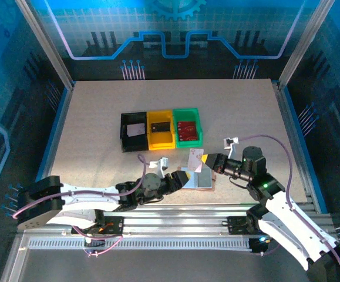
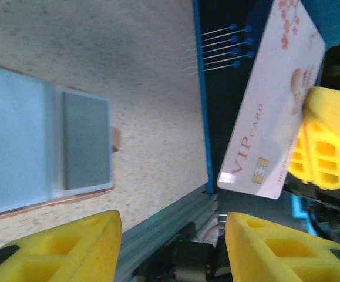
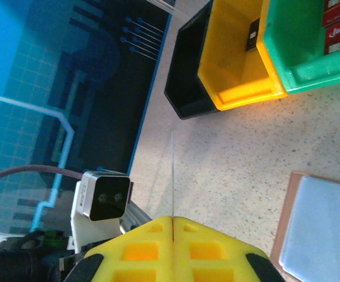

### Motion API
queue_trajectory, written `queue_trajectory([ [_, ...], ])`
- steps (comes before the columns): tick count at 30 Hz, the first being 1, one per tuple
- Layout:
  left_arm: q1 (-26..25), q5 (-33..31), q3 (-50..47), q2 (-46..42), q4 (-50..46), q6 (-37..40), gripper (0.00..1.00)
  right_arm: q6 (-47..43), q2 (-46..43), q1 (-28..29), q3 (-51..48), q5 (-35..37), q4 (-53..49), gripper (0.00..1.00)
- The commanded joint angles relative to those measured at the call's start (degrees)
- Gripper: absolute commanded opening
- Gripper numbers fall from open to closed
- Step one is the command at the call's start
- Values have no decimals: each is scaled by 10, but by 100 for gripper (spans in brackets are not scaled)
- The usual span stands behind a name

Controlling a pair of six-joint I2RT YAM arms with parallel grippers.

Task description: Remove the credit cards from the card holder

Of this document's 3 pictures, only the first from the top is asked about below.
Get green plastic bin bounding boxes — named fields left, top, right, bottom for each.
left=172, top=108, right=203, bottom=149

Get aluminium side rail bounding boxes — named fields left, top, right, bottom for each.
left=271, top=81, right=329, bottom=214
left=25, top=86, right=76, bottom=214

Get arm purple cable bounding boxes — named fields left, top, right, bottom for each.
left=237, top=134, right=340, bottom=282
left=11, top=153, right=159, bottom=258

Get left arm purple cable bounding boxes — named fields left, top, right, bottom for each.
left=11, top=153, right=159, bottom=258

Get yellow plastic bin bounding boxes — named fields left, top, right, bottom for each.
left=146, top=109, right=176, bottom=151

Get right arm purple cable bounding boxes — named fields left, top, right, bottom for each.
left=237, top=134, right=340, bottom=282

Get red credit card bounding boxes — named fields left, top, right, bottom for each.
left=177, top=120, right=198, bottom=135
left=178, top=130, right=199, bottom=141

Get aluminium frame post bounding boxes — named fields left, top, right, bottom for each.
left=14, top=0, right=75, bottom=90
left=277, top=0, right=337, bottom=90

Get slotted grey cable duct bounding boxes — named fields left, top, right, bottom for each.
left=27, top=237, right=254, bottom=251

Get black plastic bin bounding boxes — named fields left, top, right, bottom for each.
left=119, top=111, right=150, bottom=153

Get aluminium mounting rail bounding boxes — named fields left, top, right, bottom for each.
left=18, top=203, right=336, bottom=239

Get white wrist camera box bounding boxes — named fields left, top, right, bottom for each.
left=149, top=157, right=170, bottom=177
left=223, top=136, right=241, bottom=159

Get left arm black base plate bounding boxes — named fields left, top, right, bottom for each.
left=71, top=216, right=125, bottom=236

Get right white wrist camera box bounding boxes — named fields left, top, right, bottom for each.
left=223, top=136, right=241, bottom=159

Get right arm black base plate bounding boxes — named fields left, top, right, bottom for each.
left=227, top=215, right=281, bottom=236

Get pink brown card holder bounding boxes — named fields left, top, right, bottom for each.
left=176, top=166, right=217, bottom=192

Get black credit card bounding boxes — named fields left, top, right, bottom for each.
left=151, top=122, right=171, bottom=133

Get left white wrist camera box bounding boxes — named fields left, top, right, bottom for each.
left=149, top=157, right=170, bottom=177

